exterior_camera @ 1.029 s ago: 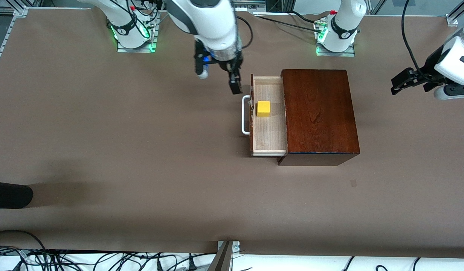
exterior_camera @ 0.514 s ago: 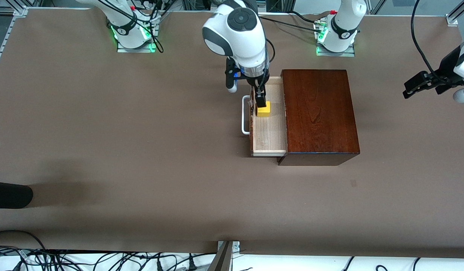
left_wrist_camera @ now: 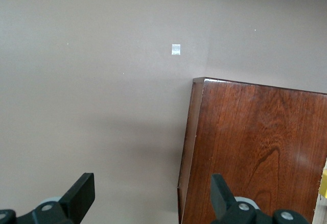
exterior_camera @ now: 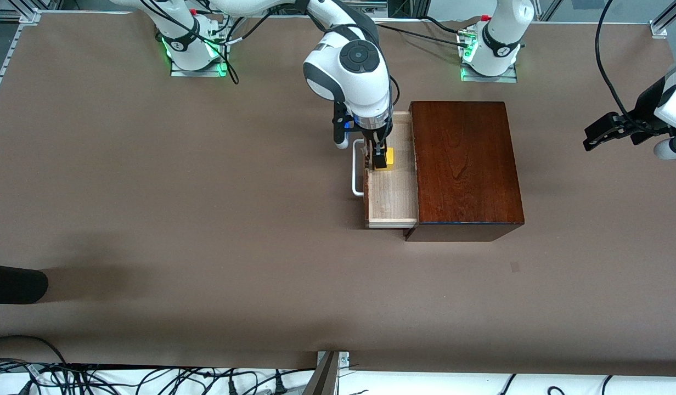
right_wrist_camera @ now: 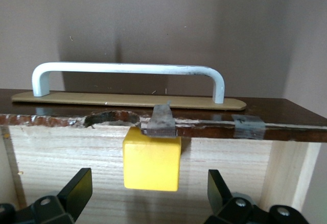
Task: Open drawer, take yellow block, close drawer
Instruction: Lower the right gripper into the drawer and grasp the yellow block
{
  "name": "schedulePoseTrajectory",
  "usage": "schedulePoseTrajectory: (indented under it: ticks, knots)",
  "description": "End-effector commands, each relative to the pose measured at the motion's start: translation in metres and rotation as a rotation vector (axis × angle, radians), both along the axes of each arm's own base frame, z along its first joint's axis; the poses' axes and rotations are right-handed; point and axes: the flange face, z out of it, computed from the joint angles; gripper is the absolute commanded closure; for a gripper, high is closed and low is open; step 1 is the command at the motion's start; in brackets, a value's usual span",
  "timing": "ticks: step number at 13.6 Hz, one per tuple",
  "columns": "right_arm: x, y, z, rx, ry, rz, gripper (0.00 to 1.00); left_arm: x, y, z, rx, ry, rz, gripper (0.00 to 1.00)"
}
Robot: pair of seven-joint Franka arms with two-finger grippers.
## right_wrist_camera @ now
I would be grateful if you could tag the yellow block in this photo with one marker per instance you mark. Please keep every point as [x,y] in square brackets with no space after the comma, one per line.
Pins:
[150,165]

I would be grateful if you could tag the light wood drawer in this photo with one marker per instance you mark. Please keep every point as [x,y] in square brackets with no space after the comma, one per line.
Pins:
[76,157]

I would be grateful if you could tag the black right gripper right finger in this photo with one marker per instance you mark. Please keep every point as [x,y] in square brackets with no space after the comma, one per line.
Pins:
[219,198]

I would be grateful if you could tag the grey tape piece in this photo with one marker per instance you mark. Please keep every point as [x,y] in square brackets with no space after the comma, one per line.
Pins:
[247,127]
[161,124]

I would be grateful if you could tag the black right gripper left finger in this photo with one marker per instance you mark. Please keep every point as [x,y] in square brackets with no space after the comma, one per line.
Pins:
[74,190]

